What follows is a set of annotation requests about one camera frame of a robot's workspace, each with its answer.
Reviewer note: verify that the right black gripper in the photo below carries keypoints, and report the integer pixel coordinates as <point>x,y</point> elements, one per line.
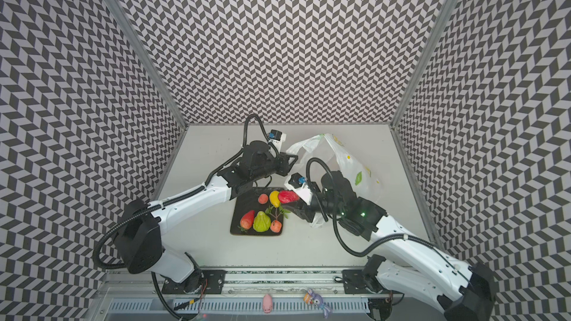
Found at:
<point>305,205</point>

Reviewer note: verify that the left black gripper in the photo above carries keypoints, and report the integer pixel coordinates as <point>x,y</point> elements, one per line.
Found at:
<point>285,162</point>

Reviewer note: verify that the white plastic bag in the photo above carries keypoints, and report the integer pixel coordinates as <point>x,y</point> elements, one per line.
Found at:
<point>323,154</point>

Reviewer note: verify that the red fake apple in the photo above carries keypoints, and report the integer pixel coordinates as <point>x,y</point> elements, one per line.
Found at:
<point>288,196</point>

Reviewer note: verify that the yellow fake lemon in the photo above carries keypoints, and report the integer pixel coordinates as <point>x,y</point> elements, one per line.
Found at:
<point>274,199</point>

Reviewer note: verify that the small red fake cherry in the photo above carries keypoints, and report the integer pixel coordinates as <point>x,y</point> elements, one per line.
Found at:
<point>263,199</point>

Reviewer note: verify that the fake leafy twig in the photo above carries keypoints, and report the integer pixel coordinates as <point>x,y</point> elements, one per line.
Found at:
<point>277,212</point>

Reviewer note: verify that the green fake fruit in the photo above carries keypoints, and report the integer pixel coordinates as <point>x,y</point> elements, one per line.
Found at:
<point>262,222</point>

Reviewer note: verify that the red fake strawberry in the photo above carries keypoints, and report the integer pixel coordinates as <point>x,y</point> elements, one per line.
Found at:
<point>247,221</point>

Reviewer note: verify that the small peach fake fruit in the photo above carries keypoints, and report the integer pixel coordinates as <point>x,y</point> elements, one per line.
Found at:
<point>276,226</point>

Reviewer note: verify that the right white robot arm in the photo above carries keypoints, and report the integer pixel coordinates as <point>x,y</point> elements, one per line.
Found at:
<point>397,260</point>

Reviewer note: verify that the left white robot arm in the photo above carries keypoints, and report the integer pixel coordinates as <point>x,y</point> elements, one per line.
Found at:
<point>135,242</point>

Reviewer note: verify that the black square mat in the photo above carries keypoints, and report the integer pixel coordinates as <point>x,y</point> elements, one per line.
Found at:
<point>247,202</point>

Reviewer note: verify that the purple toy figure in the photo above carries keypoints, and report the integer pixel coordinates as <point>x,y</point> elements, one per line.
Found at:
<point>312,298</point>

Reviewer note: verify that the pink toy figure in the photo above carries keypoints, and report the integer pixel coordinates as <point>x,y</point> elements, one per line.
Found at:
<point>268,304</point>

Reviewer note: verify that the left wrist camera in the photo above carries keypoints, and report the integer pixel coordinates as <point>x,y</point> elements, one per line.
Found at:
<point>277,138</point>

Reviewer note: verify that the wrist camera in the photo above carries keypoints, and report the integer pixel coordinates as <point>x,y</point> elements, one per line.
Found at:
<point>277,138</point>
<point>298,184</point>

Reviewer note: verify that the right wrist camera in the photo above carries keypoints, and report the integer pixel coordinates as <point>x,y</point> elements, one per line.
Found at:
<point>298,184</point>

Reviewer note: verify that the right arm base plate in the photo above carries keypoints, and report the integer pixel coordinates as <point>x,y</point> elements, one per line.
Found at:
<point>354,282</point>

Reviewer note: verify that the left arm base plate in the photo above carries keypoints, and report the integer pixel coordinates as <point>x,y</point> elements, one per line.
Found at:
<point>199,282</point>

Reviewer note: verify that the aluminium front rail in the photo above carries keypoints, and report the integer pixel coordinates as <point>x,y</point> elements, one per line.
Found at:
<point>253,282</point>

